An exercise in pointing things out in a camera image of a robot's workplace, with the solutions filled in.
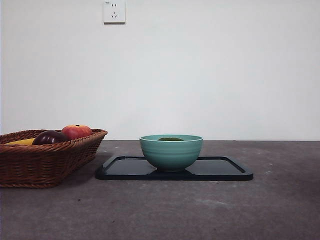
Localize teal ribbed bowl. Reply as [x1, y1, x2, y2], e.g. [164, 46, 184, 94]
[139, 134, 204, 173]

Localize dark red apple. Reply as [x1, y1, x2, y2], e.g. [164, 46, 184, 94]
[32, 130, 69, 146]

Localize black rectangular tray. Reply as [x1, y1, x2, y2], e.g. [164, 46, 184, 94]
[95, 155, 254, 182]

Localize brown wicker basket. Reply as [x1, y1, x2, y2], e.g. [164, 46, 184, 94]
[0, 128, 109, 189]

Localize white wall socket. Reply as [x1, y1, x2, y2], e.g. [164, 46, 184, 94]
[103, 0, 126, 25]

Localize red yellow apple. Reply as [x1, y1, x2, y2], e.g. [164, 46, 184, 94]
[61, 124, 93, 140]

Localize yellow banana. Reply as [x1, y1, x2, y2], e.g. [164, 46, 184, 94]
[4, 137, 36, 146]

